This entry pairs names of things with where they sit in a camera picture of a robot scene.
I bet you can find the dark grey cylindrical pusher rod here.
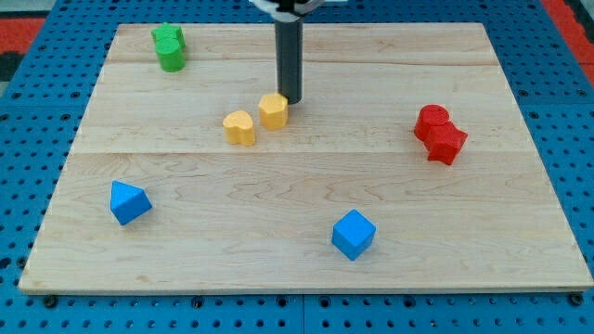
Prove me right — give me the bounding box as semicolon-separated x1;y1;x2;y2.
274;12;303;105

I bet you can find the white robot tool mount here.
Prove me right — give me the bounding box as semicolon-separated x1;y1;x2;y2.
249;0;348;22

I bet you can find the blue cube block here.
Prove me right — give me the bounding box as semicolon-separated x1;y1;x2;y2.
331;210;377;261

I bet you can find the blue triangle block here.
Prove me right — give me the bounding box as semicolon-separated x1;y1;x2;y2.
110;181;152;225

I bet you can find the yellow hexagon block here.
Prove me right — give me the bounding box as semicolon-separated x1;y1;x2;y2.
258;93;289;130

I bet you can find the yellow heart block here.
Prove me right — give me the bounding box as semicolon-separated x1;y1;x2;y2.
223;109;256;147

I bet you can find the green cylinder block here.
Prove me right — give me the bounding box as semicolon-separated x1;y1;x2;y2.
155;38;186;72

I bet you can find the green star block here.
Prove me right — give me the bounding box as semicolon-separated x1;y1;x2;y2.
151;22;186;49

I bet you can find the red cylinder block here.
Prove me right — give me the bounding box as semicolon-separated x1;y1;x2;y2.
414;104;450;141

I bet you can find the wooden board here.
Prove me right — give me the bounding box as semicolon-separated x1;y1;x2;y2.
19;23;593;296

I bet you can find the red star block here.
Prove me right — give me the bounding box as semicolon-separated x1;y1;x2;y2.
424;122;468;165

